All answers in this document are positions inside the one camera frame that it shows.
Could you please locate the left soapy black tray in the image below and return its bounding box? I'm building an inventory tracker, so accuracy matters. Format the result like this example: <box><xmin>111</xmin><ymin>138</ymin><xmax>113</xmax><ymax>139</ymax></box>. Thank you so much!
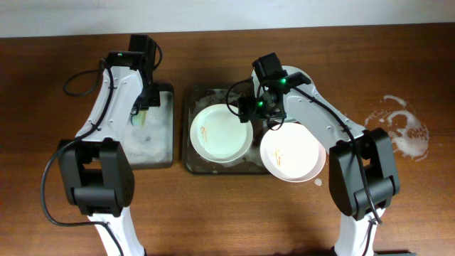
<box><xmin>122</xmin><ymin>83</ymin><xmax>174</xmax><ymax>170</ymax></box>

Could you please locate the pale green plate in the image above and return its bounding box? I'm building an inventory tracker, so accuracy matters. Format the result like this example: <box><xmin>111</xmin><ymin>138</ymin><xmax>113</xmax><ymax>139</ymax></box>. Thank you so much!
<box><xmin>190</xmin><ymin>104</ymin><xmax>254</xmax><ymax>164</ymax></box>

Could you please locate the middle dark wet tray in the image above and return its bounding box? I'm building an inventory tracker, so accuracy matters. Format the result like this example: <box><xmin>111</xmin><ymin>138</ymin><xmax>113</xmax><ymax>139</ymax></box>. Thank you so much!
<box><xmin>180</xmin><ymin>83</ymin><xmax>269</xmax><ymax>176</ymax></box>

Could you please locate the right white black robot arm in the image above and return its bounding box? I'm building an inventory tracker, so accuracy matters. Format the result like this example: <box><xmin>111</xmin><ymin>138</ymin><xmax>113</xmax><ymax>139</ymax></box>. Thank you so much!
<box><xmin>235</xmin><ymin>53</ymin><xmax>400</xmax><ymax>255</ymax></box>

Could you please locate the green yellow sponge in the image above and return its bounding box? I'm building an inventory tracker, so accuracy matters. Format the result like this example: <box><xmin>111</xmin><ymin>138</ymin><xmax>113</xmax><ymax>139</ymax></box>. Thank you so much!
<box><xmin>130</xmin><ymin>110</ymin><xmax>147</xmax><ymax>127</ymax></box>

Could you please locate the grey green rear plate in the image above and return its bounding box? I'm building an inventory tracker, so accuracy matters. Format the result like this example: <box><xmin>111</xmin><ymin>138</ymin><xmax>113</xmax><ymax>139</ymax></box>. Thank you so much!
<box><xmin>252</xmin><ymin>65</ymin><xmax>311</xmax><ymax>122</ymax></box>

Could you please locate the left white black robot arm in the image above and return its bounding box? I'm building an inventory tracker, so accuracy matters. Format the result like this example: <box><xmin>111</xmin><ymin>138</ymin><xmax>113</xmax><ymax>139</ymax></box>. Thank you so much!
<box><xmin>55</xmin><ymin>34</ymin><xmax>162</xmax><ymax>255</ymax></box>

